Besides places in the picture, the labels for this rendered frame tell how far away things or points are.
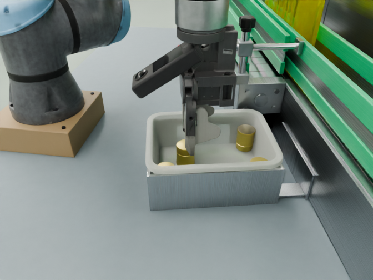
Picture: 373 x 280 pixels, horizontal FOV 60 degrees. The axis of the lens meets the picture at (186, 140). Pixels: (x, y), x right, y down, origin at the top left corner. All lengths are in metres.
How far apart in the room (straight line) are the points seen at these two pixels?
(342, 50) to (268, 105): 0.17
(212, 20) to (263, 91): 0.26
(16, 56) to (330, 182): 0.57
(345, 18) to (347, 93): 0.44
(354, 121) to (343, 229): 0.15
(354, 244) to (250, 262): 0.14
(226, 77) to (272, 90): 0.20
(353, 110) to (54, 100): 0.54
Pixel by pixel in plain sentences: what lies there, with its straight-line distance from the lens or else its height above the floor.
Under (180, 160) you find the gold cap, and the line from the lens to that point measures 0.60.
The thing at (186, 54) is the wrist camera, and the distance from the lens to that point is 0.48.
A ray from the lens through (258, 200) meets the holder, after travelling 0.57.
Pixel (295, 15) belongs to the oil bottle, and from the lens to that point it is 0.74.
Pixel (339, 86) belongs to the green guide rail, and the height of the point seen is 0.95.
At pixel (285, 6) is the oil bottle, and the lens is 0.81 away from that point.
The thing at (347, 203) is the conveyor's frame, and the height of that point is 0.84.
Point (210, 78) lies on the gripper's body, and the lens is 0.48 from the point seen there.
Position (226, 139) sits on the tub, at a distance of 0.67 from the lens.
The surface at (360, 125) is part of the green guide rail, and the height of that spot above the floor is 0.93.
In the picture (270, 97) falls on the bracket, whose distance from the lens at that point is 0.68.
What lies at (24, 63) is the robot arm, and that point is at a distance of 0.68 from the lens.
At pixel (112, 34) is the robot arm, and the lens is 0.73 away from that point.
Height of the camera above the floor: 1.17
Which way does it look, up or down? 36 degrees down
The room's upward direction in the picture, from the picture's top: straight up
